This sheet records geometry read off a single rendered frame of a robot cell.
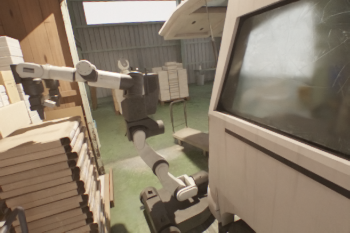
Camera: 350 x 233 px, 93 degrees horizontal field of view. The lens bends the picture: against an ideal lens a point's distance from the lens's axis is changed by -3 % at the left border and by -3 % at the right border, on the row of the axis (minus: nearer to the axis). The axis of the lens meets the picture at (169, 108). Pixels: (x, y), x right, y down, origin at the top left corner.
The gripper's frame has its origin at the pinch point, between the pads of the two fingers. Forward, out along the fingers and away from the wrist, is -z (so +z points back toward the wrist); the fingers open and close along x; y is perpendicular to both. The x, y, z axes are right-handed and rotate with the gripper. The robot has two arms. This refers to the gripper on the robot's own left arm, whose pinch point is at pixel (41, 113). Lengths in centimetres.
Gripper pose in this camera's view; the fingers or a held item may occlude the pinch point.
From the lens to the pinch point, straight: 111.3
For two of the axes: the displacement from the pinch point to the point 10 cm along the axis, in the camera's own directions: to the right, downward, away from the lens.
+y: 9.3, -1.9, 3.1
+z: -1.1, -9.6, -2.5
